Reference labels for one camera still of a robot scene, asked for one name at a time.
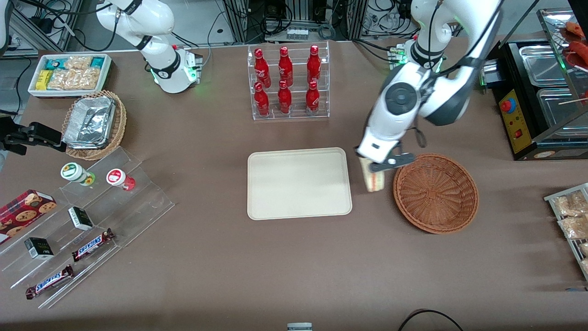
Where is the triangular sandwich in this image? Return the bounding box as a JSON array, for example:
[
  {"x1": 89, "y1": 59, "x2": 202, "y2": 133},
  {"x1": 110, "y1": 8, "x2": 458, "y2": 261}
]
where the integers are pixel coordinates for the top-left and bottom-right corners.
[{"x1": 360, "y1": 157, "x2": 385, "y2": 193}]

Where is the beige plastic tray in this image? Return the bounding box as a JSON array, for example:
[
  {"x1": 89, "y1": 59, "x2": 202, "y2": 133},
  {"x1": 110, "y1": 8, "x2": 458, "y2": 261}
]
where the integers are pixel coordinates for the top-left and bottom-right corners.
[{"x1": 247, "y1": 147, "x2": 353, "y2": 221}]

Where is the light wicker basket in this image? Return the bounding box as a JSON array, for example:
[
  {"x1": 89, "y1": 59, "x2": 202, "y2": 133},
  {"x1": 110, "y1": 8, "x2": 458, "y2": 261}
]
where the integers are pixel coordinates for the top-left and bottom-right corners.
[{"x1": 62, "y1": 90, "x2": 128, "y2": 161}]

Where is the brown wicker basket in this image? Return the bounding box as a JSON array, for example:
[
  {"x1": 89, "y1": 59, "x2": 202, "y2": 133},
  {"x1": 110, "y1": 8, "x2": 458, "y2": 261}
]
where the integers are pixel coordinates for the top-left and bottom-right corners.
[{"x1": 393, "y1": 153, "x2": 479, "y2": 234}]

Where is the aluminium foil container stack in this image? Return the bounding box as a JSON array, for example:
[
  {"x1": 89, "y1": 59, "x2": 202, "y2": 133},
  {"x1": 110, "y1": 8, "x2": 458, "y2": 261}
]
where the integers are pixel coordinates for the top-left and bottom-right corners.
[{"x1": 62, "y1": 96, "x2": 117, "y2": 150}]

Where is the white rectangular snack bin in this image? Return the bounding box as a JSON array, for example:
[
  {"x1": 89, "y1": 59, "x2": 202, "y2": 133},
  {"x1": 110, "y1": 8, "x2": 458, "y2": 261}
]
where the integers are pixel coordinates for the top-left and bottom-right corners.
[{"x1": 28, "y1": 53, "x2": 113, "y2": 99}]

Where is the green lid white cup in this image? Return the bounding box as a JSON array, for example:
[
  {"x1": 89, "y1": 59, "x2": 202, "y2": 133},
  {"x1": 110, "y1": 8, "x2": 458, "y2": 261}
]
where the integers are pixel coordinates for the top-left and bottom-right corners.
[{"x1": 60, "y1": 162, "x2": 96, "y2": 187}]

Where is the clear rice cracker pack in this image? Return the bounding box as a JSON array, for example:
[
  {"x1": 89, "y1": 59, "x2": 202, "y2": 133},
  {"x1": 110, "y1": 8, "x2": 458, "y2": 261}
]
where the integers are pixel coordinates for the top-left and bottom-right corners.
[
  {"x1": 73, "y1": 68, "x2": 102, "y2": 91},
  {"x1": 64, "y1": 56, "x2": 94, "y2": 71},
  {"x1": 47, "y1": 69, "x2": 79, "y2": 91}
]

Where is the red cola bottle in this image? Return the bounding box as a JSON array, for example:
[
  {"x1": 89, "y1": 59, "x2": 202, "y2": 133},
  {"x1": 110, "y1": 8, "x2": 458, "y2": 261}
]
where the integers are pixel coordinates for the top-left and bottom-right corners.
[
  {"x1": 277, "y1": 80, "x2": 293, "y2": 115},
  {"x1": 254, "y1": 48, "x2": 271, "y2": 88},
  {"x1": 254, "y1": 82, "x2": 271, "y2": 117},
  {"x1": 278, "y1": 46, "x2": 294, "y2": 87},
  {"x1": 305, "y1": 80, "x2": 321, "y2": 115},
  {"x1": 306, "y1": 45, "x2": 322, "y2": 86}
]

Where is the clear acrylic bottle rack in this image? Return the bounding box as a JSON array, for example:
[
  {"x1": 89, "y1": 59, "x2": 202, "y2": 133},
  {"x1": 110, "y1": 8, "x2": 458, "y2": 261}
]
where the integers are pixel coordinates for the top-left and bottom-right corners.
[{"x1": 247, "y1": 40, "x2": 330, "y2": 121}]

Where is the red tartan cookie box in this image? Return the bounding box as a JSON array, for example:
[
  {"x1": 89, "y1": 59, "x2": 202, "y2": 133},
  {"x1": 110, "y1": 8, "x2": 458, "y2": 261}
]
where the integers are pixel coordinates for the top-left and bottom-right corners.
[{"x1": 0, "y1": 189, "x2": 58, "y2": 245}]

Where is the red lid white cup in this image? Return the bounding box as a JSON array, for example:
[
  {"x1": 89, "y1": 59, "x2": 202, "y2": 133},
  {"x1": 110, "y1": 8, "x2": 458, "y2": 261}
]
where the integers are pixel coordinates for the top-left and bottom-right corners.
[{"x1": 106, "y1": 169, "x2": 136, "y2": 192}]

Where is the small black box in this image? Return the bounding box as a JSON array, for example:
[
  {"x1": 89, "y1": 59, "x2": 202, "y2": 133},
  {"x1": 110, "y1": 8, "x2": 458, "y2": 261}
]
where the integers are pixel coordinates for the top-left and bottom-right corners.
[
  {"x1": 68, "y1": 206, "x2": 95, "y2": 231},
  {"x1": 24, "y1": 237, "x2": 55, "y2": 261}
]

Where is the clear acrylic step display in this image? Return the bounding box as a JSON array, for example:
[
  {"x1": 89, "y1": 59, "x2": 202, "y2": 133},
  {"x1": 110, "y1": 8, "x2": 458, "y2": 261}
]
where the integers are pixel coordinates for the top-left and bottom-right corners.
[{"x1": 0, "y1": 146, "x2": 175, "y2": 309}]

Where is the Snickers chocolate bar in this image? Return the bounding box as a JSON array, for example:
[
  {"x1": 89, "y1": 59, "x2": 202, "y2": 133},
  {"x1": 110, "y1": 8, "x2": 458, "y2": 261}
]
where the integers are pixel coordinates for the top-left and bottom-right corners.
[
  {"x1": 71, "y1": 228, "x2": 116, "y2": 263},
  {"x1": 25, "y1": 265, "x2": 75, "y2": 300}
]

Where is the black food warmer appliance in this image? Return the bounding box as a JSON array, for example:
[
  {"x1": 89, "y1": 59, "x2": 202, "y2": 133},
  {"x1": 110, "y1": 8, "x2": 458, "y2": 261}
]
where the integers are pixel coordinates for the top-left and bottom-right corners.
[{"x1": 491, "y1": 7, "x2": 588, "y2": 161}]

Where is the steel warmer pan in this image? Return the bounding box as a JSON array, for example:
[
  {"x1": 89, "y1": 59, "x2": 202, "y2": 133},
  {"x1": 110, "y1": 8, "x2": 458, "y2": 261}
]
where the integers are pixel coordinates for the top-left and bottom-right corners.
[
  {"x1": 519, "y1": 45, "x2": 571, "y2": 87},
  {"x1": 536, "y1": 87, "x2": 588, "y2": 139}
]

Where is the black table cable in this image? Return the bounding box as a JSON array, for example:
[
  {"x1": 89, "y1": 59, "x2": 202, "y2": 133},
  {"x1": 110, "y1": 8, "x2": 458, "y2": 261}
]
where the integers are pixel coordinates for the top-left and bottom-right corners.
[{"x1": 397, "y1": 309, "x2": 465, "y2": 331}]

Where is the grey wire rack tray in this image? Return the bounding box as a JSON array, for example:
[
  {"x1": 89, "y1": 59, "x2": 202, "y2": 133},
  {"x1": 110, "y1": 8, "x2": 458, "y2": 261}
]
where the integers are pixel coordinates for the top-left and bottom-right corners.
[{"x1": 544, "y1": 183, "x2": 588, "y2": 282}]

